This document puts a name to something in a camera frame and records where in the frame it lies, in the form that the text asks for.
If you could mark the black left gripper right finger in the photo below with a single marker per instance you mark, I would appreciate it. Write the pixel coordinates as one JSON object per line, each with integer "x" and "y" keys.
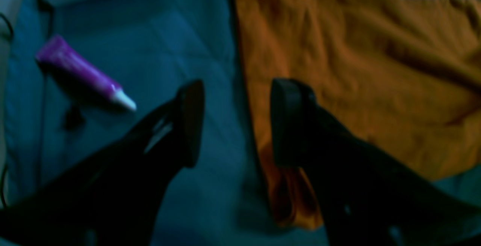
{"x": 366, "y": 197}

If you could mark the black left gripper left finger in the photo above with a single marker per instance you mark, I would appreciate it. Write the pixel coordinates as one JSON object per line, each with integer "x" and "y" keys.
{"x": 112, "y": 197}

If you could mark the orange t-shirt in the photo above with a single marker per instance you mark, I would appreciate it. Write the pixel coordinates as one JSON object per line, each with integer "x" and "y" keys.
{"x": 403, "y": 75}

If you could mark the blue table cloth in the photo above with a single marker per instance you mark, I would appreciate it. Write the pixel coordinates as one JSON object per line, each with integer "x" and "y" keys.
{"x": 151, "y": 47}

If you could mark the purple glue tube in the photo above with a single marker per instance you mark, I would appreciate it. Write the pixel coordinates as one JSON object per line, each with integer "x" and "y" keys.
{"x": 58, "y": 53}

